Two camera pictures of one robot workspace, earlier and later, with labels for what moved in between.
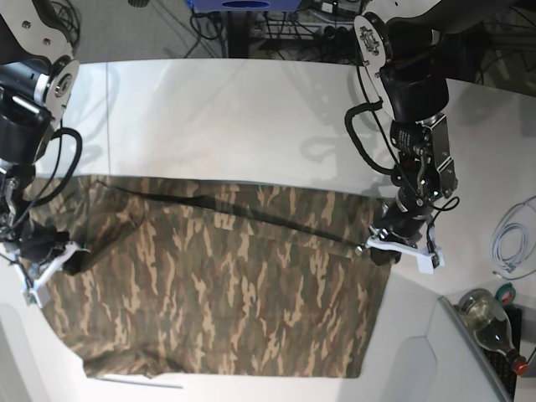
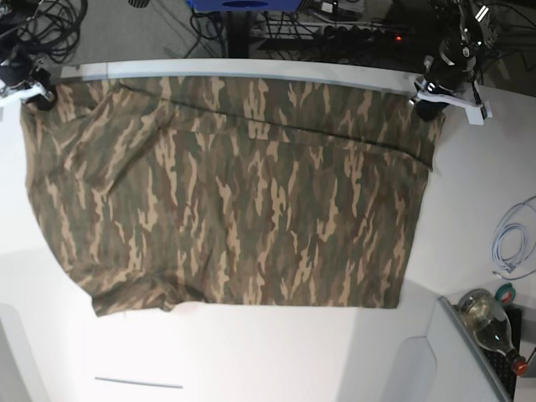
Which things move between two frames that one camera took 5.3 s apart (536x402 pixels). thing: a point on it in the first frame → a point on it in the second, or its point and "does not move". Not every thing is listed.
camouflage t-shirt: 196,277 → 171,193
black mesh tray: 499,361 does not move
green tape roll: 506,294 does not move
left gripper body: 38,240 → 15,70
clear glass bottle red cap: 483,314 does not move
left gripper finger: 79,260 → 41,102
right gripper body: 404,215 → 456,74
